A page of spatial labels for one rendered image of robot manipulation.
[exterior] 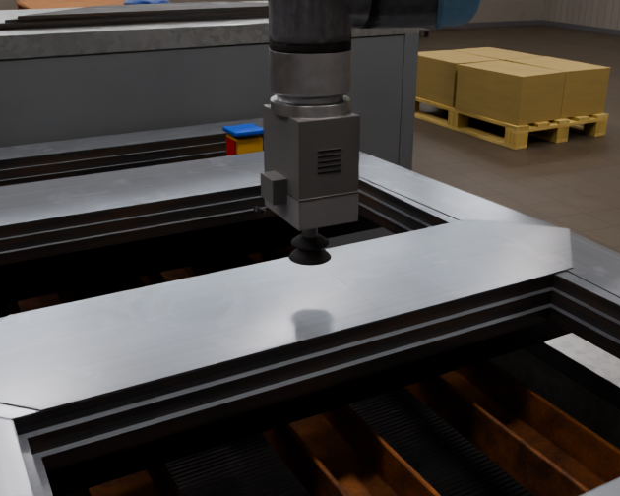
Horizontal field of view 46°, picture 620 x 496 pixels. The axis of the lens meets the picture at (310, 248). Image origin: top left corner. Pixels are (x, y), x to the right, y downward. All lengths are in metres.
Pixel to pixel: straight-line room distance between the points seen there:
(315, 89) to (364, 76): 1.05
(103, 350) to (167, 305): 0.10
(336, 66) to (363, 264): 0.26
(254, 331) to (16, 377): 0.21
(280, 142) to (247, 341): 0.19
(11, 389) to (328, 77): 0.37
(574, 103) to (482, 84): 0.62
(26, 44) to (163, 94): 0.27
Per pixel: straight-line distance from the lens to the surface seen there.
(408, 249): 0.87
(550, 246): 0.92
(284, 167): 0.69
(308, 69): 0.66
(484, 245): 0.90
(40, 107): 1.46
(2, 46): 1.43
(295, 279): 0.79
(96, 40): 1.46
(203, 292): 0.77
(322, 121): 0.66
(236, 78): 1.56
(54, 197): 1.11
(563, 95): 5.15
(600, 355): 1.08
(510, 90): 4.91
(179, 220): 1.06
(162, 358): 0.65
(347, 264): 0.83
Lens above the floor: 1.19
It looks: 22 degrees down
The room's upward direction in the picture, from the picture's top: straight up
